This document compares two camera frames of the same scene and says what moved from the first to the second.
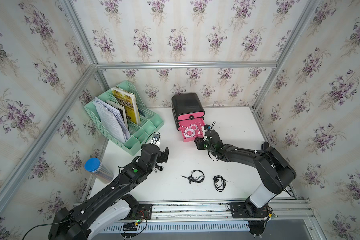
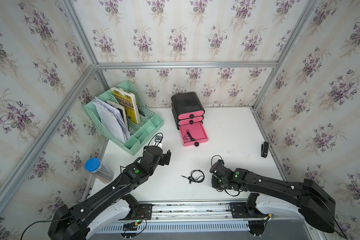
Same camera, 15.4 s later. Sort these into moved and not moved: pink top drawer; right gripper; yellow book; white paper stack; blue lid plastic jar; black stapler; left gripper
Moved: right gripper
Not moved: black stapler; left gripper; blue lid plastic jar; pink top drawer; yellow book; white paper stack
